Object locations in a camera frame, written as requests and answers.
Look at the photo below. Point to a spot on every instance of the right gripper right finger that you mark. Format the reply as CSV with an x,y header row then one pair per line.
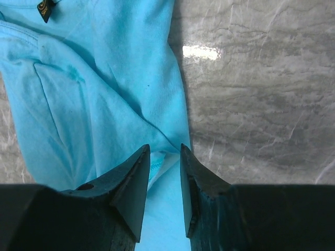
x,y
221,216

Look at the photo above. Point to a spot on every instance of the turquoise polo shirt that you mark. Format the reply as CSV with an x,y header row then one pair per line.
x,y
89,82

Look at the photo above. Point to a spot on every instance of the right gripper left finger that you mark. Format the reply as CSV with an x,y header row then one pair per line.
x,y
103,214

